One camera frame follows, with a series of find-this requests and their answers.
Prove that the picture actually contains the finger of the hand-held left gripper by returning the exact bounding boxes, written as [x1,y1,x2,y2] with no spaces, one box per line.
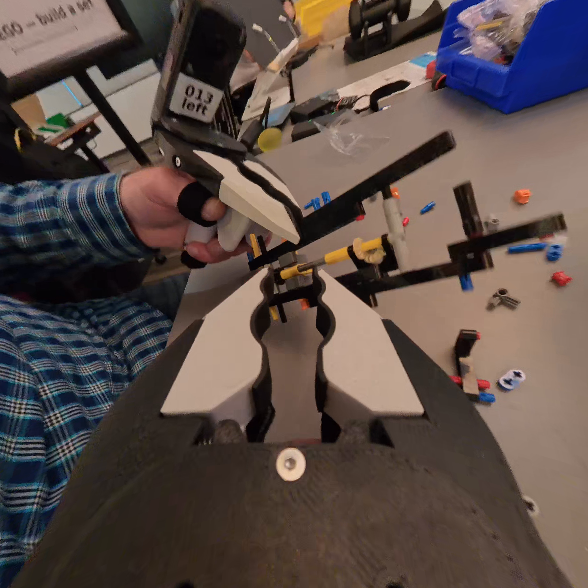
[192,150,303,245]
[243,157,305,227]

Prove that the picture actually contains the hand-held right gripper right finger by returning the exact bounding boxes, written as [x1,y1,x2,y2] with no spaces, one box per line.
[314,269,425,443]

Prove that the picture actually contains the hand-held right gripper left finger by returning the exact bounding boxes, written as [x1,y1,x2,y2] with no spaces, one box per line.
[159,270,277,443]

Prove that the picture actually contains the black lego technic assembly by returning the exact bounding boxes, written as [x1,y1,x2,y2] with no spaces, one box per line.
[247,131,568,324]

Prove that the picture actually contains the person's left forearm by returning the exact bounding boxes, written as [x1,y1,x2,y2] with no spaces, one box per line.
[0,174,154,288]

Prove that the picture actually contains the small black lego subassembly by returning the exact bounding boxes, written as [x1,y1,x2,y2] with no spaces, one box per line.
[450,329,497,406]

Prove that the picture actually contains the clear bags of lego parts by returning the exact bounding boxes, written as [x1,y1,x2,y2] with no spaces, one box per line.
[455,0,547,62]

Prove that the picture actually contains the person's left hand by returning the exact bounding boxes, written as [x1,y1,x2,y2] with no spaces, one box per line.
[120,166,254,267]

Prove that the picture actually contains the black flat device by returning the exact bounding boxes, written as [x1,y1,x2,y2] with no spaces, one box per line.
[291,120,324,142]
[290,96,340,124]

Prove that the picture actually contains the clear plastic wrapper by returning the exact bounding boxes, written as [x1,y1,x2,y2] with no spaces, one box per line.
[322,114,391,159]

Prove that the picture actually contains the yellow plastic bin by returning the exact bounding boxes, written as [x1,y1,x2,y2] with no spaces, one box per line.
[294,0,352,38]

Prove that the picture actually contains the black sign stand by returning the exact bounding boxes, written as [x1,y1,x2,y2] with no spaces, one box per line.
[69,64,154,168]

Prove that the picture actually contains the dark grey cross connector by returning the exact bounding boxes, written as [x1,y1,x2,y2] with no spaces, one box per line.
[487,288,522,310]

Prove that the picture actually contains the person's blue plaid shirt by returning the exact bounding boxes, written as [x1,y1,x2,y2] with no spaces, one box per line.
[0,294,177,584]

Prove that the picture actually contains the black dumbbell rack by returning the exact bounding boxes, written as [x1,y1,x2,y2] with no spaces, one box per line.
[344,0,448,61]

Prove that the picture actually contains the framed white sign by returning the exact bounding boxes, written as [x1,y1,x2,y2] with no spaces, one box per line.
[0,0,141,90]

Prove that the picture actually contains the white printed paper sheet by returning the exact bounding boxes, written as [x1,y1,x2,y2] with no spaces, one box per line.
[337,51,438,101]

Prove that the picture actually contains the large black dumbbell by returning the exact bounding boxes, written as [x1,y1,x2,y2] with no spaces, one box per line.
[348,0,413,26]

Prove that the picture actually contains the red and black small device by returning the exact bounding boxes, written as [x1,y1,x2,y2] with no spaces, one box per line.
[425,59,448,92]

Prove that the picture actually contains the blue plastic bin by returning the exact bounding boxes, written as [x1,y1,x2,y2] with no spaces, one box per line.
[436,0,588,115]

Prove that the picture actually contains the black curved strap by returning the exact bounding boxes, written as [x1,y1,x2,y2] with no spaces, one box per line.
[369,79,411,113]

